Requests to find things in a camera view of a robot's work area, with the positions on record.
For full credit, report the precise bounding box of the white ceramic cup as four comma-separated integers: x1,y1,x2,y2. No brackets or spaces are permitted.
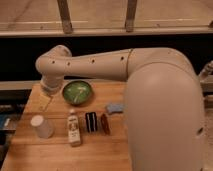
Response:
30,115,54,139

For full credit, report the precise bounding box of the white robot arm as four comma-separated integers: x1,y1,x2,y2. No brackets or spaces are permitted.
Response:
36,46,205,171

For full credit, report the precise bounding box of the black white striped eraser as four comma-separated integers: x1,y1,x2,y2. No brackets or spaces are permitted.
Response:
85,112,98,132

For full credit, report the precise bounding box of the green bowl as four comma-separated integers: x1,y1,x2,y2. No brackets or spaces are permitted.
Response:
62,80,93,105

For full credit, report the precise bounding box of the white small bottle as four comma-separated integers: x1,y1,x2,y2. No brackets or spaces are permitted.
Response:
67,109,81,147

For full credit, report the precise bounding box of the brown red oval object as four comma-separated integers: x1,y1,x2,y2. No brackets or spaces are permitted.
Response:
100,114,111,135

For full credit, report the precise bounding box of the blue sponge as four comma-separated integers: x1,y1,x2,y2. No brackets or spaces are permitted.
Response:
106,103,124,114

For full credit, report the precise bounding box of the left metal frame post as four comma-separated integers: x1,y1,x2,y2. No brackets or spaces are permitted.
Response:
57,0,73,34

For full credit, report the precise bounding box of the metal frame post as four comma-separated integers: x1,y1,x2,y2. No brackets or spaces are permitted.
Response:
125,0,137,32
57,0,73,34

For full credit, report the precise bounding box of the right metal frame post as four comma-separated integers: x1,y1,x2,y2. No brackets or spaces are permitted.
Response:
125,0,137,32

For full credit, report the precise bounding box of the metal side rail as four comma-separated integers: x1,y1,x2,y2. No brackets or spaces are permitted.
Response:
201,75,213,108

